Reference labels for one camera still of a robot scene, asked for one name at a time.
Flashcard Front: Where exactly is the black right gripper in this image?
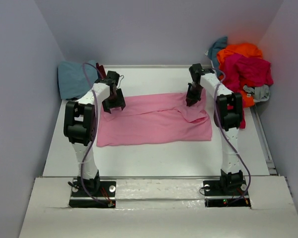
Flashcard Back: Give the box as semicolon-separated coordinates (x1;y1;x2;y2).
186;83;203;106

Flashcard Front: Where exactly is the pink t shirt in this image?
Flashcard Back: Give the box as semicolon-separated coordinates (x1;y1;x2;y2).
96;91;212;147

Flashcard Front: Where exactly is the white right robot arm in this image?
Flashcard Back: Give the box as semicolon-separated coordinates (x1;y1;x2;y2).
186;63;246;197

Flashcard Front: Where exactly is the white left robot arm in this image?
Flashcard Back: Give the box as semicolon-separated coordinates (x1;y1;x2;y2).
64;71;126;197

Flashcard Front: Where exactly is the folded dark red t shirt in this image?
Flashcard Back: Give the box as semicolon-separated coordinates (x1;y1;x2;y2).
96;62;106;78

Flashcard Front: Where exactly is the folded light blue t shirt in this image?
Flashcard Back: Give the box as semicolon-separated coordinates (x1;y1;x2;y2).
58;61;91;100

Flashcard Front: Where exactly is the magenta t shirt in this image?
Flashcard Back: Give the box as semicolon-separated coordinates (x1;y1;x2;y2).
220;53;274;129

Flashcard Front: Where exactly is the teal t shirt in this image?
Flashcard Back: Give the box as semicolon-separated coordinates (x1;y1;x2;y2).
207;36;228;68

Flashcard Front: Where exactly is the grey t shirt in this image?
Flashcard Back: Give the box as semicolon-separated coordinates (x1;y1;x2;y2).
243;85;270;103

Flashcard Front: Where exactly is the orange t shirt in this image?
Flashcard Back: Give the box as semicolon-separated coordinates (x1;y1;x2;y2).
212;43;263;92

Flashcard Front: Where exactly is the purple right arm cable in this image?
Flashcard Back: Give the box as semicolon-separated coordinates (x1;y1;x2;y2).
210;68;251;206

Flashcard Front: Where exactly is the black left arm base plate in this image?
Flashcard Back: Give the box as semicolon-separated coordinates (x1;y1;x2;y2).
68;178;116;209

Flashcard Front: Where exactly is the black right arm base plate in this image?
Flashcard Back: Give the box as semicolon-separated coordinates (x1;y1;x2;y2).
199;180;251;208

